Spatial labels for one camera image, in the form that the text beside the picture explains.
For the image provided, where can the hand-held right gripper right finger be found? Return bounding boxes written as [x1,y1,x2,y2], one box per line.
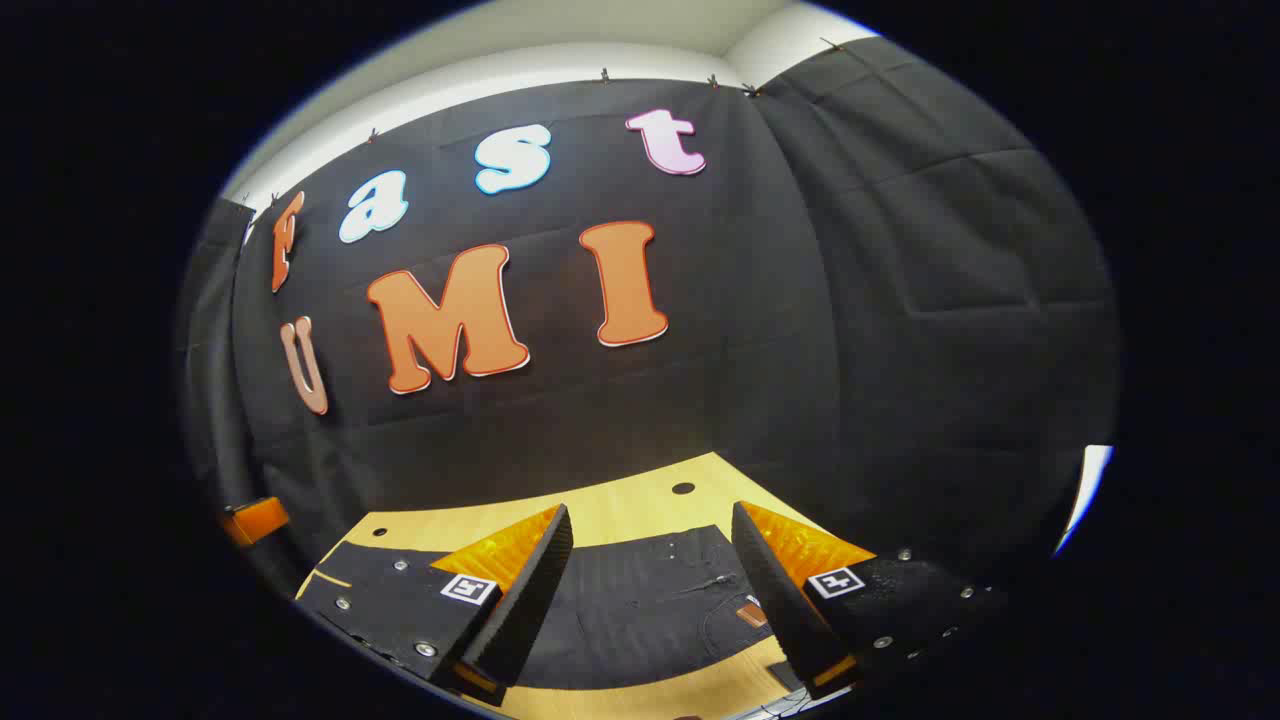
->
[731,500,1006,701]

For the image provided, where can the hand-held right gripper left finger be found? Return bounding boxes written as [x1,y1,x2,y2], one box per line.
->
[296,502,576,701]

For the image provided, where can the dark grey jeans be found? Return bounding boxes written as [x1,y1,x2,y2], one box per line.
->
[325,523,801,693]

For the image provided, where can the black backdrop cloth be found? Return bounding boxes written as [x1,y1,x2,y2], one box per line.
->
[175,35,1121,601]

